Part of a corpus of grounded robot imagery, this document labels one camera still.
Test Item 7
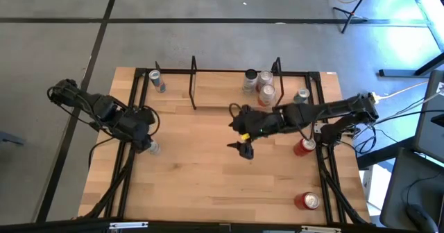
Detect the red Coca-Cola can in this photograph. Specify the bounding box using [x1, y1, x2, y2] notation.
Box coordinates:
[294, 191, 321, 212]
[293, 137, 317, 157]

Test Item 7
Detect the grey desk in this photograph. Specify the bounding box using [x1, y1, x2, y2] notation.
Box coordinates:
[379, 146, 444, 232]

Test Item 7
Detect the white floor cable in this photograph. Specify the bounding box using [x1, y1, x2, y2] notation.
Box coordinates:
[377, 81, 429, 101]

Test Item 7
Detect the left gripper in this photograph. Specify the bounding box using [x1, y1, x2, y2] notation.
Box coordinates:
[119, 107, 155, 153]

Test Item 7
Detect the black metal floor beam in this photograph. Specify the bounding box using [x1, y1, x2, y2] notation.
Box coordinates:
[377, 52, 444, 78]

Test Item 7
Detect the dark grey monitor back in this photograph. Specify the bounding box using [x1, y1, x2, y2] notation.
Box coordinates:
[413, 69, 444, 164]

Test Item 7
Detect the grey slim beverage can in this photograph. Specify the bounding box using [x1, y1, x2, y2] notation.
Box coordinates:
[293, 87, 311, 105]

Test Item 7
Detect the black metal table frame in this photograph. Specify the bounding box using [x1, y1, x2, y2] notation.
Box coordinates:
[78, 67, 374, 227]

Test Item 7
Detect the black computer mouse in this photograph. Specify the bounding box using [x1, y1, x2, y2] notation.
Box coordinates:
[406, 203, 440, 233]

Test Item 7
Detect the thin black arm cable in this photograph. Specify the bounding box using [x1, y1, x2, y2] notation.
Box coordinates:
[88, 137, 115, 171]

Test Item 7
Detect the silver metal bracket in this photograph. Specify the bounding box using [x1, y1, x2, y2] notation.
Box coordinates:
[108, 221, 149, 230]
[300, 225, 343, 233]

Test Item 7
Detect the white Celsius Arctic can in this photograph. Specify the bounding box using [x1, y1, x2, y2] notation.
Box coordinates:
[241, 68, 259, 95]

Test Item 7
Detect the grey floor object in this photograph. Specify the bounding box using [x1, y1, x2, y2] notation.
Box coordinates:
[0, 130, 26, 147]

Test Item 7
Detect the black tripod stand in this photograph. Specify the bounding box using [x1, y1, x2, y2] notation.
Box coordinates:
[332, 0, 377, 35]

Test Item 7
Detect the white slim black-topped can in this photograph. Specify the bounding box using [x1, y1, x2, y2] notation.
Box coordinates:
[148, 139, 162, 156]

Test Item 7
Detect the black metal crossbar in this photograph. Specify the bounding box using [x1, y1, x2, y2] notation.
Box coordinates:
[0, 218, 382, 233]

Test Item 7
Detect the blue silver Red Bull can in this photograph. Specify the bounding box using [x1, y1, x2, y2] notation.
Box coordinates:
[148, 69, 167, 94]

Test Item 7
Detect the black floor cable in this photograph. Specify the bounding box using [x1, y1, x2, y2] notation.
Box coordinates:
[367, 108, 444, 127]

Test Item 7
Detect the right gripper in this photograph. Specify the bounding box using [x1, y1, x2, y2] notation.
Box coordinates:
[227, 105, 278, 160]

